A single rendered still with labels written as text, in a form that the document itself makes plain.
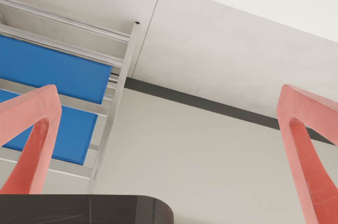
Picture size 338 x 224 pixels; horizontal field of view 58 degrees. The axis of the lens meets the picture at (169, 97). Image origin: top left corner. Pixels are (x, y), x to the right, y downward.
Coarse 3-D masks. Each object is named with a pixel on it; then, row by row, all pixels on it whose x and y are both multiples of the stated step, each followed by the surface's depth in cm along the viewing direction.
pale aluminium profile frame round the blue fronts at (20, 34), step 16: (0, 0) 167; (0, 16) 186; (48, 16) 170; (64, 16) 173; (0, 32) 163; (16, 32) 163; (96, 32) 177; (112, 32) 177; (64, 48) 167; (80, 48) 169; (128, 48) 176; (112, 64) 173; (128, 64) 173; (0, 80) 152; (112, 80) 240; (64, 96) 157; (112, 96) 233; (96, 112) 158; (112, 112) 163; (96, 160) 152; (96, 176) 150
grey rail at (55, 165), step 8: (0, 152) 143; (8, 152) 144; (16, 152) 145; (8, 160) 145; (16, 160) 144; (56, 160) 148; (48, 168) 146; (56, 168) 147; (64, 168) 148; (72, 168) 149; (80, 168) 150; (88, 168) 150; (80, 176) 150; (88, 176) 149
